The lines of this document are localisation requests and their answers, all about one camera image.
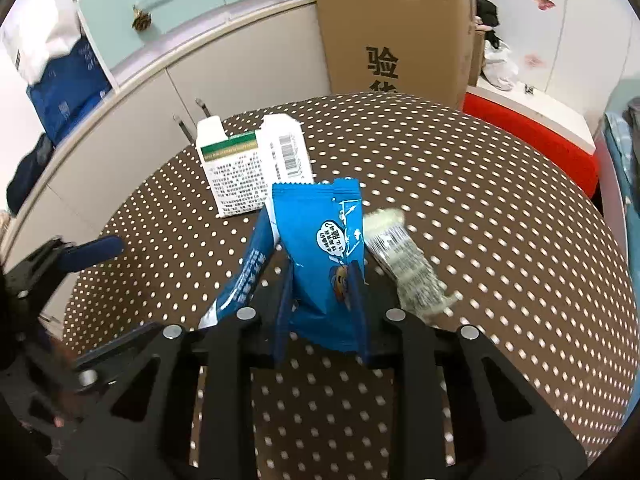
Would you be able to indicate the silver barcode wrapper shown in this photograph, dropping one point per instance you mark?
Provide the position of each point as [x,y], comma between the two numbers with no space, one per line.
[419,289]

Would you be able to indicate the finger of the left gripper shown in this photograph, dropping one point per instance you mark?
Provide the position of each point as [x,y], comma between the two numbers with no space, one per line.
[75,258]

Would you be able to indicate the dark blue snack wrapper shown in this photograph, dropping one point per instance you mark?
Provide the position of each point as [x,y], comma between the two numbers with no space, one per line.
[237,293]

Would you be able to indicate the large cardboard box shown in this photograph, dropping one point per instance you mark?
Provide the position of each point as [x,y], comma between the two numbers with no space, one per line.
[419,47]

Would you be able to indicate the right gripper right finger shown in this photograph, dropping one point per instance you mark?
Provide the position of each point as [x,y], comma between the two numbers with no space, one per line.
[461,409]

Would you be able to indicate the brown polka dot tablecloth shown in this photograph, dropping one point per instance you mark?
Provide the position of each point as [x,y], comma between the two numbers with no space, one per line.
[537,268]

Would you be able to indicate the curved white cabinet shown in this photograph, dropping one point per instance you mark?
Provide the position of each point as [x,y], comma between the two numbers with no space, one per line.
[252,54]

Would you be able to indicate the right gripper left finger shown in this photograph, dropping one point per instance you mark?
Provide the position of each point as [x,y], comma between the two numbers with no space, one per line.
[173,404]

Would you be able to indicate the teal bed mattress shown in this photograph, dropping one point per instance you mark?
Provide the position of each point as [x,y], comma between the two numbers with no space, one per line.
[620,172]

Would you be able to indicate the white green medicine box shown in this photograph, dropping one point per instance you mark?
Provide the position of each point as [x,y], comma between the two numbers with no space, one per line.
[240,170]

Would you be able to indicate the white wardrobe doors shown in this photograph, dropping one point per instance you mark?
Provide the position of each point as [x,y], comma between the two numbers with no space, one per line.
[576,51]

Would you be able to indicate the white paper shopping bag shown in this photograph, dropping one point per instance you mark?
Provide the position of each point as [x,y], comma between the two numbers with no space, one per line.
[38,31]

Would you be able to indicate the blue cookie wrapper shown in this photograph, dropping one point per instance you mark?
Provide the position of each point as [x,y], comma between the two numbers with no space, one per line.
[320,226]

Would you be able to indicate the white plastic bag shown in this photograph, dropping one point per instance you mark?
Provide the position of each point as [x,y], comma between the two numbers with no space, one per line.
[498,67]

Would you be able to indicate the red storage bench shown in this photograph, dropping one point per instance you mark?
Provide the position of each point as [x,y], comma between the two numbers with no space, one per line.
[578,164]

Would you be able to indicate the blue shopping bag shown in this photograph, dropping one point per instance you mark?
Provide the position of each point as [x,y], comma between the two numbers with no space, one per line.
[69,89]

